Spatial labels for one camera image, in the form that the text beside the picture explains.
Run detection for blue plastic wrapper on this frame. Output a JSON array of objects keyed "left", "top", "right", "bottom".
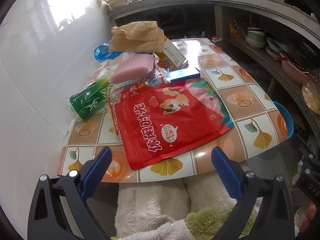
[{"left": 94, "top": 42, "right": 125, "bottom": 62}]

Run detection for pink basin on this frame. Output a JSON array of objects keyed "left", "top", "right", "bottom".
[{"left": 280, "top": 52, "right": 313, "bottom": 85}]

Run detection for pink sponge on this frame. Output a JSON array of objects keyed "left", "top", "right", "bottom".
[{"left": 110, "top": 54, "right": 156, "bottom": 84}]

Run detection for stack of bowls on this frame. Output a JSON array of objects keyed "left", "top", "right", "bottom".
[{"left": 245, "top": 29, "right": 266, "bottom": 49}]

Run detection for brown paper bag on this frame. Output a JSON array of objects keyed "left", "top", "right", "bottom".
[{"left": 109, "top": 21, "right": 165, "bottom": 53}]

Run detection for perforated metal shelf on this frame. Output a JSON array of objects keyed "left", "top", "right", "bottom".
[{"left": 217, "top": 39, "right": 320, "bottom": 140}]

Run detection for clear red-print plastic bag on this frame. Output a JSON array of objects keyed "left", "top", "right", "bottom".
[{"left": 106, "top": 77, "right": 165, "bottom": 135}]

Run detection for ginkgo print tablecloth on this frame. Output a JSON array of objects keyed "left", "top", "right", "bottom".
[{"left": 57, "top": 38, "right": 290, "bottom": 183}]

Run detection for bag of yellow food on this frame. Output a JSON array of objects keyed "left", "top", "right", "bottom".
[{"left": 301, "top": 80, "right": 320, "bottom": 115}]

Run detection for orange snack packets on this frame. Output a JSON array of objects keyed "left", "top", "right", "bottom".
[{"left": 229, "top": 20, "right": 247, "bottom": 40}]

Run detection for green label plastic bottle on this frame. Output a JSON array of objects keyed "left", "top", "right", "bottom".
[{"left": 68, "top": 76, "right": 112, "bottom": 122}]

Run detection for cream enamel pot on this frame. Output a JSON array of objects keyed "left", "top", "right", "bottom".
[{"left": 107, "top": 0, "right": 132, "bottom": 9}]

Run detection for red snack bag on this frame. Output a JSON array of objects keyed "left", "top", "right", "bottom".
[{"left": 114, "top": 79, "right": 234, "bottom": 171}]

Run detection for blue box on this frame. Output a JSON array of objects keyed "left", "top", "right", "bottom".
[{"left": 167, "top": 67, "right": 201, "bottom": 82}]

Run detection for green fleece cloth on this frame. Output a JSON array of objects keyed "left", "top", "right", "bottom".
[{"left": 185, "top": 206, "right": 258, "bottom": 240}]

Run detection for person's right hand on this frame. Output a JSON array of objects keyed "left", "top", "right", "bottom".
[{"left": 299, "top": 202, "right": 318, "bottom": 233}]

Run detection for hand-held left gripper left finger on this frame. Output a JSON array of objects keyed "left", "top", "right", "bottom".
[{"left": 27, "top": 146, "right": 113, "bottom": 240}]

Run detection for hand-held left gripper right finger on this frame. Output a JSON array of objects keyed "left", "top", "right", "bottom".
[{"left": 211, "top": 147, "right": 304, "bottom": 240}]

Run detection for blue plastic basket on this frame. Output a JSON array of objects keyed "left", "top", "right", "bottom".
[{"left": 271, "top": 101, "right": 295, "bottom": 140}]

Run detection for white carton box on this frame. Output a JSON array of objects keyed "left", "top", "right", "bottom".
[{"left": 159, "top": 39, "right": 188, "bottom": 69}]

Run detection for white fleece robe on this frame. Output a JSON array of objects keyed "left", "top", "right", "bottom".
[{"left": 110, "top": 172, "right": 263, "bottom": 240}]

